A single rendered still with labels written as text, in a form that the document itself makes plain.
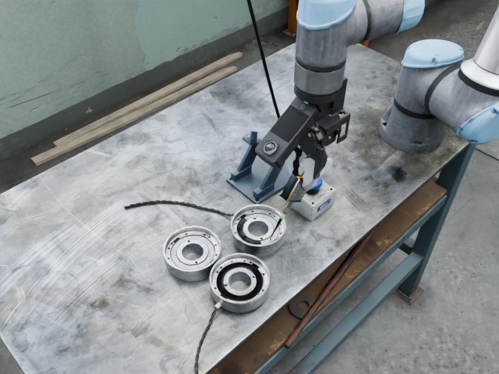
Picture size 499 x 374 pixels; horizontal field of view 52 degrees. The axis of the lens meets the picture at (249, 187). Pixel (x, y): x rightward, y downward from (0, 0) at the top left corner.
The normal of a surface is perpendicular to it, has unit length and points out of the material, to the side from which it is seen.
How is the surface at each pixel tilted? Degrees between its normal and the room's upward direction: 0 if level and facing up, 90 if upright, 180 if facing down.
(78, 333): 0
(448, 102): 72
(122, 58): 90
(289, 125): 32
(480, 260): 0
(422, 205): 0
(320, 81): 90
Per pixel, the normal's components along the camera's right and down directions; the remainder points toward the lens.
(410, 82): -0.89, 0.32
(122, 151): 0.00, -0.71
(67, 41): 0.69, 0.51
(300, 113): -0.37, -0.33
